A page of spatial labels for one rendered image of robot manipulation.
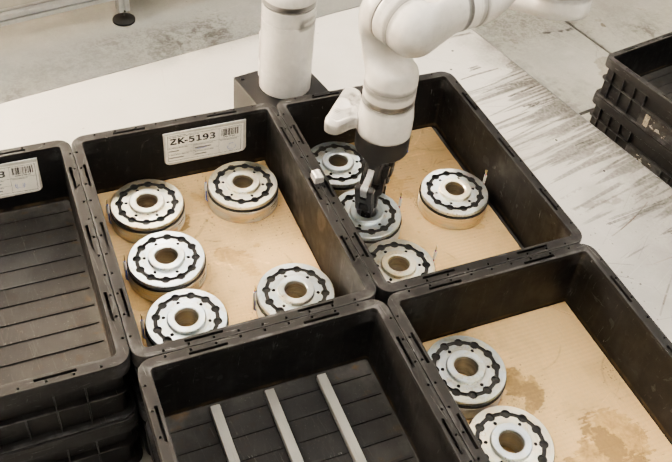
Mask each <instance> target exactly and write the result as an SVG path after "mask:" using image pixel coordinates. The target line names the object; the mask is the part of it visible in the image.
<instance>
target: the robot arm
mask: <svg viewBox="0 0 672 462"><path fill-rule="evenodd" d="M591 4H592V0H363V1H362V3H361V6H360V10H359V17H358V27H359V36H360V43H361V50H362V57H363V61H364V66H365V75H364V83H363V91H362V95H361V93H360V91H359V90H357V89H356V88H353V87H347V88H345V89H344V90H343V91H342V93H341V94H340V96H339V97H338V99H337V101H336V102H335V104H334V105H333V107H332V108H331V110H330V111H329V113H328V115H327V116H326V118H325V122H324V131H325V132H326V133H328V134H331V135H339V134H342V133H344V132H346V131H348V130H350V129H353V128H356V133H355V141H354V144H355V148H356V150H357V152H358V153H359V154H360V155H361V156H362V157H363V158H364V159H363V161H362V165H361V172H362V174H361V178H360V183H357V184H356V185H355V208H356V209H359V210H360V213H359V215H360V216H362V217H365V218H371V217H373V216H375V212H376V207H377V205H378V198H379V196H380V195H381V194H382V193H383V194H385V195H386V188H387V184H388V183H389V182H390V177H391V175H392V173H393V172H394V166H395V162H397V161H399V160H401V159H402V158H403V157H404V156H405V155H406V154H407V153H408V149H409V143H410V138H411V132H412V126H413V121H414V105H415V98H416V93H417V87H418V81H419V69H418V66H417V64H416V62H415V61H414V59H413V58H420V57H423V56H425V55H427V54H429V53H430V52H432V51H433V50H434V49H436V48H437V47H438V46H439V45H441V44H442V43H444V42H445V41H446V40H448V39H449V38H450V37H452V36H453V35H454V34H456V33H459V32H462V31H466V30H469V29H472V28H476V27H479V26H482V25H485V24H487V23H489V22H491V21H492V20H494V19H496V18H497V17H498V16H500V15H501V14H502V13H503V12H504V11H505V10H507V9H509V10H513V11H517V12H521V13H525V14H529V15H533V16H537V17H541V18H546V19H549V20H557V21H577V20H581V19H583V18H585V17H586V16H587V15H588V14H589V11H590V8H591ZM316 10H317V0H262V3H261V30H260V31H259V54H258V75H259V86H260V88H261V89H262V91H263V92H265V93H266V94H267V95H269V96H271V97H274V98H278V99H288V98H294V97H299V96H303V95H304V94H306V93H307V92H308V91H309V89H310V83H311V71H312V60H313V48H314V35H315V23H316Z"/></svg>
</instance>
